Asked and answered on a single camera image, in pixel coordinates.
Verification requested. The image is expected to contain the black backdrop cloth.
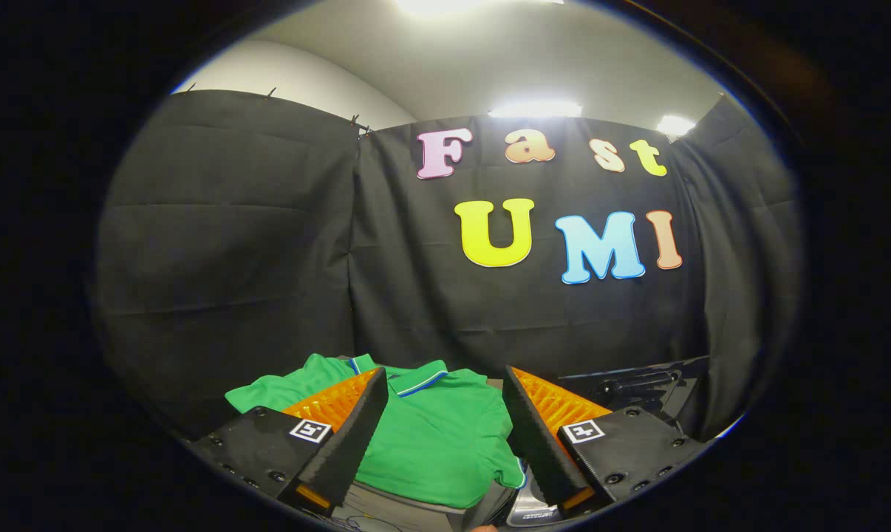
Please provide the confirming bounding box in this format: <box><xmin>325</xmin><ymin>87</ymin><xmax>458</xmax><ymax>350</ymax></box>
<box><xmin>95</xmin><ymin>89</ymin><xmax>801</xmax><ymax>444</ymax></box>

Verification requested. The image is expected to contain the black washing machine lid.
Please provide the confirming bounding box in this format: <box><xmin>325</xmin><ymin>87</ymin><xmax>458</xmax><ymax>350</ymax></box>
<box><xmin>556</xmin><ymin>356</ymin><xmax>711</xmax><ymax>444</ymax></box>

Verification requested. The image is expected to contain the grey washing machine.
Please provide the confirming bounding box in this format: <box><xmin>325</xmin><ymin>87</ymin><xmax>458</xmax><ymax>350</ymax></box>
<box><xmin>506</xmin><ymin>482</ymin><xmax>566</xmax><ymax>528</ymax></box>

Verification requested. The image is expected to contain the long ceiling light panel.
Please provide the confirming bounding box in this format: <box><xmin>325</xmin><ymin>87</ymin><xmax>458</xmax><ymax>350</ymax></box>
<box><xmin>488</xmin><ymin>101</ymin><xmax>583</xmax><ymax>120</ymax></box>

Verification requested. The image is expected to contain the green polo shirt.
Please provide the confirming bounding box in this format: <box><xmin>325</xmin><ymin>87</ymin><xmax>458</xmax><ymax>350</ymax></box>
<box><xmin>225</xmin><ymin>353</ymin><xmax>526</xmax><ymax>509</ymax></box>

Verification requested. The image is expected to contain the large round ceiling light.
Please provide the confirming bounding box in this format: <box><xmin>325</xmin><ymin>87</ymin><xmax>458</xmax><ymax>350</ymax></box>
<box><xmin>394</xmin><ymin>0</ymin><xmax>564</xmax><ymax>14</ymax></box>

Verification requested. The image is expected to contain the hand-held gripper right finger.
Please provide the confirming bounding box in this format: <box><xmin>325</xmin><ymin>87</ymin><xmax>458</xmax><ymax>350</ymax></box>
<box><xmin>502</xmin><ymin>365</ymin><xmax>709</xmax><ymax>518</ymax></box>

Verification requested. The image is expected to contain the grey cabinet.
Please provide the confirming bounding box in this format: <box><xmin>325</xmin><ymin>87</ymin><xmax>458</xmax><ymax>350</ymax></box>
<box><xmin>333</xmin><ymin>377</ymin><xmax>522</xmax><ymax>531</ymax></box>

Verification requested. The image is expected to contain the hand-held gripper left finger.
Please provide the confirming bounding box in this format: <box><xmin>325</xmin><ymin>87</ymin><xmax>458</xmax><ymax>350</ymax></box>
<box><xmin>191</xmin><ymin>367</ymin><xmax>389</xmax><ymax>518</ymax></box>

